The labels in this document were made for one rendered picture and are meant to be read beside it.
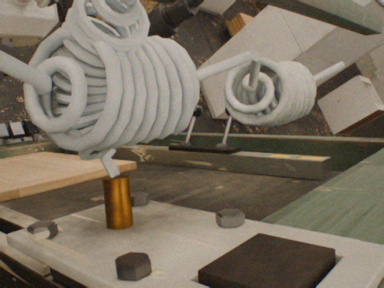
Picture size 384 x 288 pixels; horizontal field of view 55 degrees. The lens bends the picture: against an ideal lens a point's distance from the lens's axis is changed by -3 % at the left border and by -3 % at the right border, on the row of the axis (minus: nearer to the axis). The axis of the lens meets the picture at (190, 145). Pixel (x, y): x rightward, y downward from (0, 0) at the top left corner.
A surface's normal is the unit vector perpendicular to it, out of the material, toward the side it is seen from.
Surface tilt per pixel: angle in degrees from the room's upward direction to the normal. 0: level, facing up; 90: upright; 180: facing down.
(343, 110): 90
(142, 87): 24
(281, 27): 90
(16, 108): 0
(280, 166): 90
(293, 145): 90
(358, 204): 60
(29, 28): 68
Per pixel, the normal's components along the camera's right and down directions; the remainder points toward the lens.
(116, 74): 0.72, -0.11
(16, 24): 0.63, 0.64
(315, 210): -0.06, -0.99
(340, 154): -0.65, 0.14
